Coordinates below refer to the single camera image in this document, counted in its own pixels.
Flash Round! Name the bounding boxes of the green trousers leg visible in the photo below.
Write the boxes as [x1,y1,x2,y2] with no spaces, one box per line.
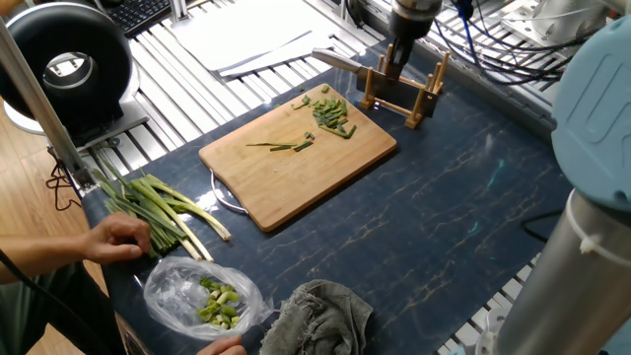
[0,260,124,355]

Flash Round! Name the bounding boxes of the long green scallion leaves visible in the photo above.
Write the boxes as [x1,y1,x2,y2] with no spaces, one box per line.
[245,141,299,153]

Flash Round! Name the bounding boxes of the aluminium frame post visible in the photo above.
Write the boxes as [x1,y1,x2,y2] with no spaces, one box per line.
[0,19,98,193]

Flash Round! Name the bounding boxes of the person's left hand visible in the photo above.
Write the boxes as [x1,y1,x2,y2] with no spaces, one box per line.
[80,211,152,266]

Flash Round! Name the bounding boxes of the bunch of green scallion stalks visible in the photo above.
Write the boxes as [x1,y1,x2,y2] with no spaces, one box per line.
[91,155,188,260]

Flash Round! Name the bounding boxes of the white paper sheets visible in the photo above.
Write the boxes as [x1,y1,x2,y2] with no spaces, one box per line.
[170,0,356,80]

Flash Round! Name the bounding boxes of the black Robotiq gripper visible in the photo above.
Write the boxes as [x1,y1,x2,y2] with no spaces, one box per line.
[384,5,440,81]

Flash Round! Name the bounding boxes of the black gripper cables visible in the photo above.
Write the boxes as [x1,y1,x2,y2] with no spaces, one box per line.
[433,0,600,87]

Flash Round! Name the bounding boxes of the steel cleaver knife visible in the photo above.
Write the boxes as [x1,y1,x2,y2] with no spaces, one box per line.
[311,47,441,119]

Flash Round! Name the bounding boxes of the wooden peg rack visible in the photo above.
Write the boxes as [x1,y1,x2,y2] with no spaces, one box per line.
[358,42,452,130]

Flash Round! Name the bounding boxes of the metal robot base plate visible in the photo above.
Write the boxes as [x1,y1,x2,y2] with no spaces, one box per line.
[475,308,509,355]

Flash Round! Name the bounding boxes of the grey-green cloth rag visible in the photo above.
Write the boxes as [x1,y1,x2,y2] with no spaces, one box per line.
[259,279,375,355]

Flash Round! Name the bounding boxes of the black computer keyboard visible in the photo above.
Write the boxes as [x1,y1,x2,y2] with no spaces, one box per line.
[101,0,174,38]

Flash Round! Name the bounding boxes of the clear plastic bag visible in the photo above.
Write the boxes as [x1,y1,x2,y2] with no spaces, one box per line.
[143,255,274,341]

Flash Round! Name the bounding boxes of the black ring light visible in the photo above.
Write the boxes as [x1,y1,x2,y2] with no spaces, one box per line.
[0,2,151,149]

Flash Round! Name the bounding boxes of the person's left forearm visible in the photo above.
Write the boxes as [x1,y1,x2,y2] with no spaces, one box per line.
[0,231,93,285]

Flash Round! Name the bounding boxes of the person's right hand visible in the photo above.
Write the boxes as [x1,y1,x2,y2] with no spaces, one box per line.
[196,335,247,355]

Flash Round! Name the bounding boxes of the metal plate with holes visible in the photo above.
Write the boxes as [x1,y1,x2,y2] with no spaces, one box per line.
[500,0,610,50]

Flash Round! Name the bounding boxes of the long black cable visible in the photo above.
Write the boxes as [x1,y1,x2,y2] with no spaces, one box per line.
[0,248,113,355]

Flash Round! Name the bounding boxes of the wooden cutting board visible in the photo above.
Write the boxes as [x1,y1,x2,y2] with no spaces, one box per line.
[198,82,398,234]

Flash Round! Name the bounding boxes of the chopped scallion pieces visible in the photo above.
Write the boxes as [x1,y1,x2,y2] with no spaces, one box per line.
[273,84,358,153]
[196,276,242,330]

